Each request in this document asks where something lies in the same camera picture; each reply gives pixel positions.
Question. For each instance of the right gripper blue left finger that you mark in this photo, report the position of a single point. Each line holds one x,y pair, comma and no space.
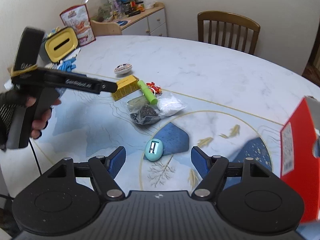
104,170

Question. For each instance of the green cylindrical tube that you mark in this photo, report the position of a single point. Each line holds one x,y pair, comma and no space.
149,95

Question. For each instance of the red white snack bag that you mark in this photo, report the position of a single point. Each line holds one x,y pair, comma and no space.
77,17

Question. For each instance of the white wooden cabinet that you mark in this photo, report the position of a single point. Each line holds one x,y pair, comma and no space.
151,22

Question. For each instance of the white beads plastic bag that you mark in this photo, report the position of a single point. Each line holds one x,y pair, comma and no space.
169,105

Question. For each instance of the red white cardboard box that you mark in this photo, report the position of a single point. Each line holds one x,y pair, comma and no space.
300,155

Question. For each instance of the blue rubber glove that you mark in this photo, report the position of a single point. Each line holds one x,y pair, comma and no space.
66,65

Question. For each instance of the yellow rectangular box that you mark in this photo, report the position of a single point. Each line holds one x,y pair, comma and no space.
126,86

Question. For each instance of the brown wooden chair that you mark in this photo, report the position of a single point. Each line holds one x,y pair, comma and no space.
228,30

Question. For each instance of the yellow green tissue box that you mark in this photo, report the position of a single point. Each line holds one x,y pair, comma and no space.
59,45

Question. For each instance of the small wooden child chair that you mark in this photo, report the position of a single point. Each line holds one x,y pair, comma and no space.
105,28

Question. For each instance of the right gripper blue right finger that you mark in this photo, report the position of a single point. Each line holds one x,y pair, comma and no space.
212,171

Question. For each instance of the black beads plastic bag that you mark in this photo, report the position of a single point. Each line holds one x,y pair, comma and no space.
141,112

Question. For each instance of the person's left hand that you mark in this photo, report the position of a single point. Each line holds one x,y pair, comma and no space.
24,116

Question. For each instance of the red dragon toy figure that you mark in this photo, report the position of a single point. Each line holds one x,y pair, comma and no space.
157,91

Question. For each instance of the blue patterned table mat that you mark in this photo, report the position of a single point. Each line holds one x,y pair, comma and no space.
89,125

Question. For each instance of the teal egg-shaped sharpener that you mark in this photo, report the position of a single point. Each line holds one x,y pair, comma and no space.
154,150

